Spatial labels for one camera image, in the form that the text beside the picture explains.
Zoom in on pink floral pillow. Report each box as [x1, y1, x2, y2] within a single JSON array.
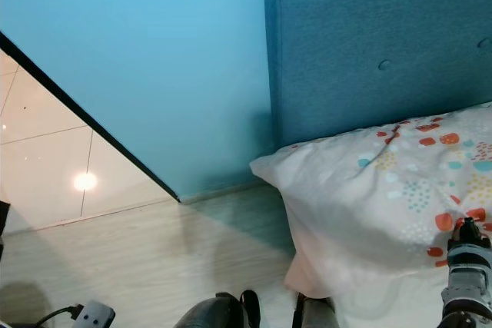
[[250, 101, 492, 302]]

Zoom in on grey robot right leg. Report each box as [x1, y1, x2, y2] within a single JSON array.
[[292, 293, 341, 328]]

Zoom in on grey robot leg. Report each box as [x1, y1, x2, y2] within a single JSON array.
[[173, 291, 262, 328], [292, 293, 341, 328]]

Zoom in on grey robot left leg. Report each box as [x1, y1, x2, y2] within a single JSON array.
[[173, 291, 262, 328]]

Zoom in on black door frame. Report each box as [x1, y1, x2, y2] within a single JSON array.
[[0, 31, 183, 204]]

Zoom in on teal upholstered bed frame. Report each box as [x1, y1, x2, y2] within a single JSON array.
[[264, 0, 492, 148]]

